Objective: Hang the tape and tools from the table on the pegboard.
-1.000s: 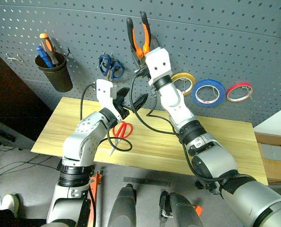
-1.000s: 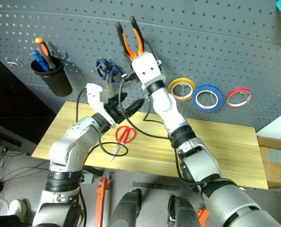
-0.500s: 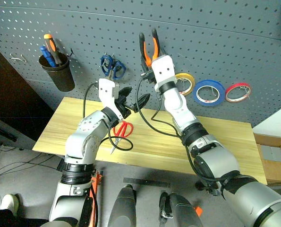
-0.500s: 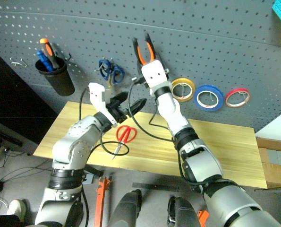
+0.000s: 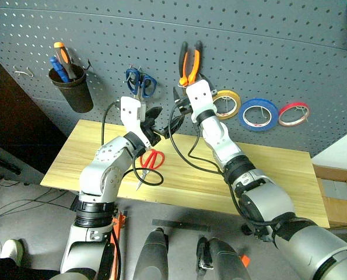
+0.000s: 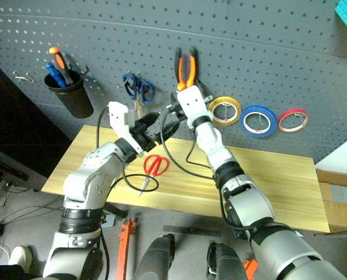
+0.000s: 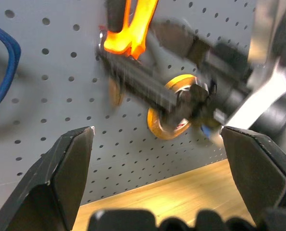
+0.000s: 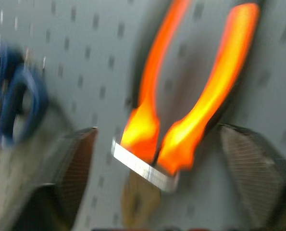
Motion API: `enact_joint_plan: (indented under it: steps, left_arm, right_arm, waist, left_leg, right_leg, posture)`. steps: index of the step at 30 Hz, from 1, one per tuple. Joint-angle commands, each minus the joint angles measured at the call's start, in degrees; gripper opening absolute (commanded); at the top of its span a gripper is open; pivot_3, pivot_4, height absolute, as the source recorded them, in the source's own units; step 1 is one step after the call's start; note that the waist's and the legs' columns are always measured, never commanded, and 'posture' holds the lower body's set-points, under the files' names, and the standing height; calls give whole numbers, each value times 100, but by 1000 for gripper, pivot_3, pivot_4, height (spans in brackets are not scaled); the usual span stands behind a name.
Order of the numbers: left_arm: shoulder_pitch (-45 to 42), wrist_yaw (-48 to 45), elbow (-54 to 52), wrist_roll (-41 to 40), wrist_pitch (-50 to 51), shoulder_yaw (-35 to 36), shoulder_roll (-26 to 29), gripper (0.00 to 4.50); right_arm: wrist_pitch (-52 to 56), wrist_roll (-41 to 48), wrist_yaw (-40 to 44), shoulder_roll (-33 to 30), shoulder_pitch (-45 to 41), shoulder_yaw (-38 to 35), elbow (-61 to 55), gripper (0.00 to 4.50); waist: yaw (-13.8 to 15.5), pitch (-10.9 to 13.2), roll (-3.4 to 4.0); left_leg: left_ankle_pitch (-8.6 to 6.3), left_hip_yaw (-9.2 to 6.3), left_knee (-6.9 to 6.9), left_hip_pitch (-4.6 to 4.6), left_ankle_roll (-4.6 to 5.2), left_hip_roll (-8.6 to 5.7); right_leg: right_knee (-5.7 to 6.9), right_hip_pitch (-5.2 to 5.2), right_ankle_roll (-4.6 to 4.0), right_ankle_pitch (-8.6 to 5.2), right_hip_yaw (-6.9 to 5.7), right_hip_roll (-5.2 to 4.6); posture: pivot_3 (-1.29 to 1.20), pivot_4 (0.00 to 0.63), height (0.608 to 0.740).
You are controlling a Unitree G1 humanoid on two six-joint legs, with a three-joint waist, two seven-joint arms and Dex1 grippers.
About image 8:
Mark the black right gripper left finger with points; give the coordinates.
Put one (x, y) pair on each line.
(68, 173)

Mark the grey perforated pegboard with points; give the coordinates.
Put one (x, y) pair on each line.
(90, 60)

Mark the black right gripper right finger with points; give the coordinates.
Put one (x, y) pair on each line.
(253, 168)

